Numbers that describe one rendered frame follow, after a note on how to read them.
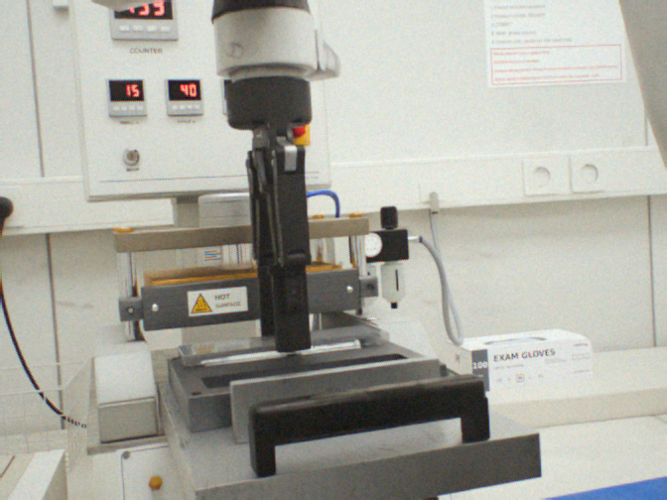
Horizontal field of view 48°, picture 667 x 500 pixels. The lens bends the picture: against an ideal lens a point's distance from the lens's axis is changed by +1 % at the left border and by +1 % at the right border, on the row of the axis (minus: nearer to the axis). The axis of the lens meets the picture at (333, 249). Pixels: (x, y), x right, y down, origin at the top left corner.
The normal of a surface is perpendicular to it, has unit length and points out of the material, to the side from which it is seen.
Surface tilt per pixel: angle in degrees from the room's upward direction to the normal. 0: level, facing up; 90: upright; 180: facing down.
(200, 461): 0
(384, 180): 90
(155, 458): 65
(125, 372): 41
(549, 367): 90
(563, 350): 87
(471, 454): 90
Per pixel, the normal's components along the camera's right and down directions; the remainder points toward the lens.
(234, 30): -0.45, 0.04
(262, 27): 0.01, 0.05
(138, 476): 0.24, -0.39
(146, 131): 0.29, 0.04
